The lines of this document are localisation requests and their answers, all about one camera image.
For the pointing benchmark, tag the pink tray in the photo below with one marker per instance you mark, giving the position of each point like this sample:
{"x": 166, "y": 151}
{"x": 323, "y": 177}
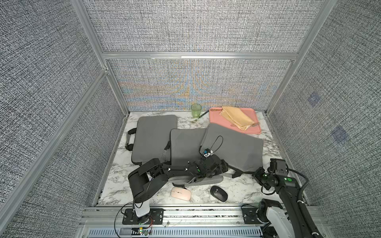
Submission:
{"x": 216, "y": 118}

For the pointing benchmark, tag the pink computer mouse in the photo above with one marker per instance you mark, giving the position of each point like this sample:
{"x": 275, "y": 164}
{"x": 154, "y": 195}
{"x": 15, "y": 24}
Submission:
{"x": 181, "y": 193}

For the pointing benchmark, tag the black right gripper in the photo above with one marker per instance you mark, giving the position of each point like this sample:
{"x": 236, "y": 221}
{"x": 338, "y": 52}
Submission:
{"x": 256, "y": 175}

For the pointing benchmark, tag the grey laptop bag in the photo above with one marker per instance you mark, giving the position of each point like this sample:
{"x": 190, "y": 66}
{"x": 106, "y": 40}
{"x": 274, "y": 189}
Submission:
{"x": 151, "y": 139}
{"x": 185, "y": 145}
{"x": 241, "y": 151}

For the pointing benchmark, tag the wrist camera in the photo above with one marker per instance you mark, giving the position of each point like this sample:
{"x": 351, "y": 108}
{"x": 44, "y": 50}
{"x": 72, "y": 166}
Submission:
{"x": 278, "y": 167}
{"x": 207, "y": 152}

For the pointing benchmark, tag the tan folded cloth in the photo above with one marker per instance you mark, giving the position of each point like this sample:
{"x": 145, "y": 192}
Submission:
{"x": 237, "y": 117}

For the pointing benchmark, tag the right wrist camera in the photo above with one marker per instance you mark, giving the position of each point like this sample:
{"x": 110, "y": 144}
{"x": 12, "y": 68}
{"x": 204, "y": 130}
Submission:
{"x": 278, "y": 167}

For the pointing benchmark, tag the black computer mouse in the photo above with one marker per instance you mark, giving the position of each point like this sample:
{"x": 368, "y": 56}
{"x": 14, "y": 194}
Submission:
{"x": 219, "y": 193}

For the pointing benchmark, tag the green plastic cup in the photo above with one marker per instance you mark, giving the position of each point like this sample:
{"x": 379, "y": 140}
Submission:
{"x": 196, "y": 110}

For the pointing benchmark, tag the aluminium front rail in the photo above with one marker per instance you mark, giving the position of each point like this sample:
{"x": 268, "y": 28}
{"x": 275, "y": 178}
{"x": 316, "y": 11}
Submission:
{"x": 180, "y": 221}

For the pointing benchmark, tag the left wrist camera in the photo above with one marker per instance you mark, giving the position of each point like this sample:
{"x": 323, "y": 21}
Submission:
{"x": 207, "y": 152}

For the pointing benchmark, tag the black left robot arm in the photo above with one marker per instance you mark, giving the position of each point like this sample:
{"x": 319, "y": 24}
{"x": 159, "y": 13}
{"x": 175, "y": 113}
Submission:
{"x": 150, "y": 177}

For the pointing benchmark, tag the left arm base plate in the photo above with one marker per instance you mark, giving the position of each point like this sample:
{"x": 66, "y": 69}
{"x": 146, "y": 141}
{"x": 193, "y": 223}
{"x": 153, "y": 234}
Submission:
{"x": 155, "y": 217}

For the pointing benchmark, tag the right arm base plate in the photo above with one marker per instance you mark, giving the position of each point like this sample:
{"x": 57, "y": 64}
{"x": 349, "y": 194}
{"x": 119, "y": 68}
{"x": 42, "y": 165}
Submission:
{"x": 249, "y": 214}

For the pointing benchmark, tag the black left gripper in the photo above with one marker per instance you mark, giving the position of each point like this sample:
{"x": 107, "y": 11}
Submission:
{"x": 220, "y": 170}

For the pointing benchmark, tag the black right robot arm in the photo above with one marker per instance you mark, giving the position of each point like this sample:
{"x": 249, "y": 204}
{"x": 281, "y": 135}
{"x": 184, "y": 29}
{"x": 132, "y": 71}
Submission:
{"x": 292, "y": 218}

